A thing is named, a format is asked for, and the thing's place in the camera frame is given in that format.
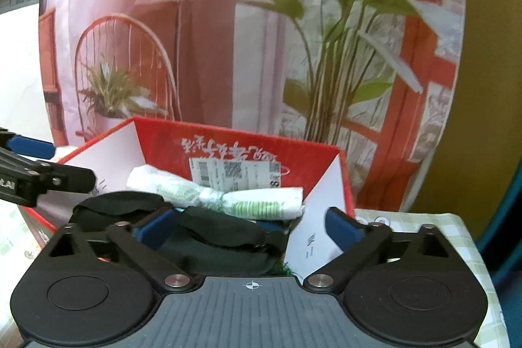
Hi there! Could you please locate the green checked rabbit tablecloth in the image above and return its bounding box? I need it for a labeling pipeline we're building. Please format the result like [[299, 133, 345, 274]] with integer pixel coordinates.
[[0, 205, 511, 348]]

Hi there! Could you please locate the printed backdrop cloth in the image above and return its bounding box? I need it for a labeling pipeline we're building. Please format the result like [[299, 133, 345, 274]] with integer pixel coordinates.
[[36, 0, 468, 212]]

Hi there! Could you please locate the red cardboard box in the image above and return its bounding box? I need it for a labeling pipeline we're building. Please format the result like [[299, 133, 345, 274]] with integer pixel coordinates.
[[20, 117, 355, 279]]

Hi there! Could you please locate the teal chair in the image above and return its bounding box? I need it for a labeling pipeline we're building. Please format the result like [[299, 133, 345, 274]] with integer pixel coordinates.
[[476, 150, 522, 294]]

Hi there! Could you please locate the white green tissue packet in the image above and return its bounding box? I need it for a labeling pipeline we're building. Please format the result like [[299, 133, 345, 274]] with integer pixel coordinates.
[[126, 164, 224, 209], [220, 187, 306, 221]]

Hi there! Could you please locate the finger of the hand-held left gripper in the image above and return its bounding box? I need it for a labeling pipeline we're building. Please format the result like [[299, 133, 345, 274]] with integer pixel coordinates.
[[6, 134, 57, 161], [36, 163, 97, 195]]

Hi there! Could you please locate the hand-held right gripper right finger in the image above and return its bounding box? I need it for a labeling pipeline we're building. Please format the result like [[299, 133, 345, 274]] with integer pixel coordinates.
[[303, 207, 454, 292]]

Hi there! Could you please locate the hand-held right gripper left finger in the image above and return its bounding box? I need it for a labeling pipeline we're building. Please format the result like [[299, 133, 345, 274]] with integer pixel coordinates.
[[44, 208, 193, 292]]

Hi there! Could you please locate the black eye mask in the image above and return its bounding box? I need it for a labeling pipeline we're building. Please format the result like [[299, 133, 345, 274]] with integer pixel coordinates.
[[69, 191, 287, 279]]

